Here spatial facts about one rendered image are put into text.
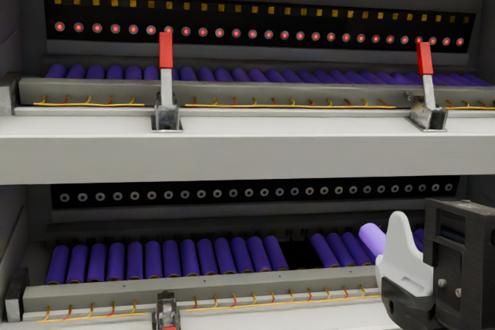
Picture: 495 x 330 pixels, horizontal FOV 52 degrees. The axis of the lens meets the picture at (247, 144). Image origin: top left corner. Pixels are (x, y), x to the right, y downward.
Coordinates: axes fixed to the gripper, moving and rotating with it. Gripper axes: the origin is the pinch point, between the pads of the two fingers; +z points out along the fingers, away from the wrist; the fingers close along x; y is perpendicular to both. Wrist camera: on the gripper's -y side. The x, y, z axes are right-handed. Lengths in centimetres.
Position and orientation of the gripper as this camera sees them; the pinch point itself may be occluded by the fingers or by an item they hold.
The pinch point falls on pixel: (402, 272)
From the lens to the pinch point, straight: 41.9
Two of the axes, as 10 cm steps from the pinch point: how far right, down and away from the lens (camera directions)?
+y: 0.1, -10.0, -0.6
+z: -2.1, -0.6, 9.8
